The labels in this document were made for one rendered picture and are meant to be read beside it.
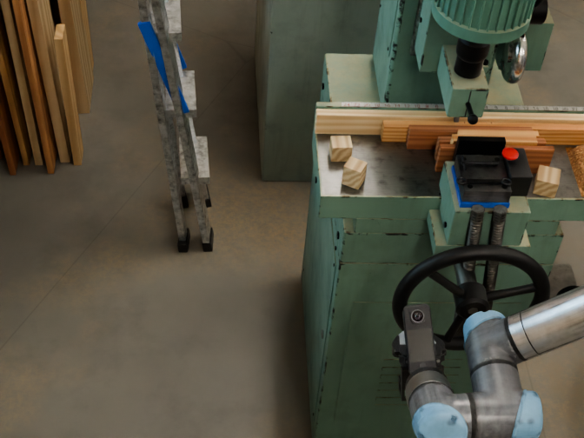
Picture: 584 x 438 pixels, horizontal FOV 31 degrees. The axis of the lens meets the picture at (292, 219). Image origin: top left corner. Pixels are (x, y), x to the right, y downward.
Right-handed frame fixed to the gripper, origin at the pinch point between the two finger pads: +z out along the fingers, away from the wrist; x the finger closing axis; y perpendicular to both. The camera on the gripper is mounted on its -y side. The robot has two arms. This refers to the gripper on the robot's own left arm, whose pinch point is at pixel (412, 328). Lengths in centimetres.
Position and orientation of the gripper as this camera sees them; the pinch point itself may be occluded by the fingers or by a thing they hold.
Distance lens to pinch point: 188.0
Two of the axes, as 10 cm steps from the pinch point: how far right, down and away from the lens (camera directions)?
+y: 0.3, 9.5, 3.0
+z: -0.2, -3.0, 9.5
